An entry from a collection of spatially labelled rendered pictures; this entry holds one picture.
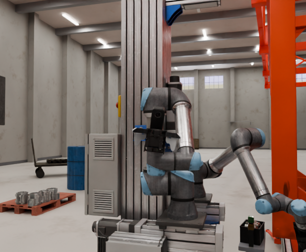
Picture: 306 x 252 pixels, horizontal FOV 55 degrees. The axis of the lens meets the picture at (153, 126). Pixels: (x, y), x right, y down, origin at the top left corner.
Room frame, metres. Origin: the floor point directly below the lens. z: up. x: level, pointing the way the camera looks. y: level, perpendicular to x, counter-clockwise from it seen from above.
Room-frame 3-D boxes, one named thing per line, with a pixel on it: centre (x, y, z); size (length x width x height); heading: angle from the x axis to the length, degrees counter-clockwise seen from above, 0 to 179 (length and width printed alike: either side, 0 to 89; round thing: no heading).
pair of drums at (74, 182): (6.47, 1.34, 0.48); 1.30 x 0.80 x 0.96; 72
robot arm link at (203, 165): (1.95, -0.28, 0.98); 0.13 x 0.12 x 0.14; 122
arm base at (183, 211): (1.46, -0.15, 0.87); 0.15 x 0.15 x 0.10
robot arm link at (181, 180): (1.46, -0.14, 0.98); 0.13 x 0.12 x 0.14; 89
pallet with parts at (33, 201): (5.00, 1.93, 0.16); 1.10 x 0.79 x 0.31; 166
